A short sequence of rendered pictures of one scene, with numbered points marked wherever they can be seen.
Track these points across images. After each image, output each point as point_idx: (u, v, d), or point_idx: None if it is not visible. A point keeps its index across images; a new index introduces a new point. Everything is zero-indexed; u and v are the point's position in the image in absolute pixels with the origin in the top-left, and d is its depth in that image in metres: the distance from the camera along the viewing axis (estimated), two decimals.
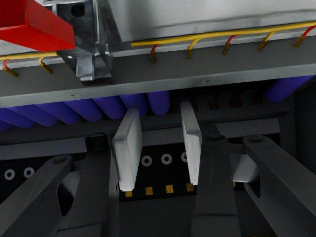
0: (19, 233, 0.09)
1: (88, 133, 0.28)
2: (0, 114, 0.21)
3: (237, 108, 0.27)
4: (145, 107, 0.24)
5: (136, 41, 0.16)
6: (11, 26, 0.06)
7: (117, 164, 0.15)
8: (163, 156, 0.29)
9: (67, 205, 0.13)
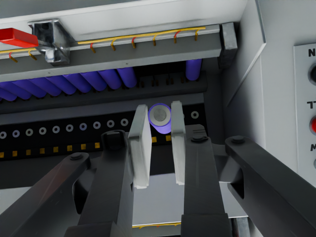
0: (34, 230, 0.09)
1: (68, 103, 0.41)
2: (8, 87, 0.34)
3: (170, 85, 0.39)
4: (103, 83, 0.36)
5: (83, 41, 0.29)
6: (8, 39, 0.19)
7: (132, 161, 0.15)
8: (122, 120, 0.42)
9: (82, 203, 0.13)
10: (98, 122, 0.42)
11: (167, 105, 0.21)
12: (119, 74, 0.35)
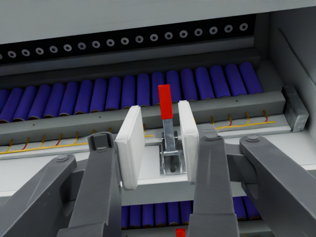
0: (22, 232, 0.09)
1: (12, 81, 0.42)
2: (32, 106, 0.38)
3: None
4: None
5: None
6: None
7: (120, 163, 0.15)
8: None
9: (69, 205, 0.13)
10: None
11: None
12: None
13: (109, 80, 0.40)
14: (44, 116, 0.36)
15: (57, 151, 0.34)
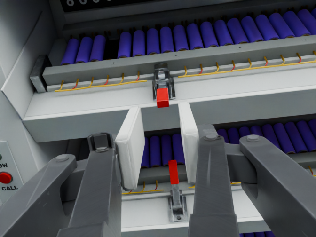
0: (22, 232, 0.09)
1: (185, 12, 0.44)
2: (222, 36, 0.40)
3: (93, 31, 0.45)
4: (147, 36, 0.43)
5: (146, 80, 0.38)
6: (160, 101, 0.28)
7: (120, 163, 0.15)
8: None
9: (69, 205, 0.13)
10: None
11: (90, 59, 0.40)
12: (130, 46, 0.42)
13: (286, 14, 0.42)
14: (241, 43, 0.38)
15: (264, 62, 0.37)
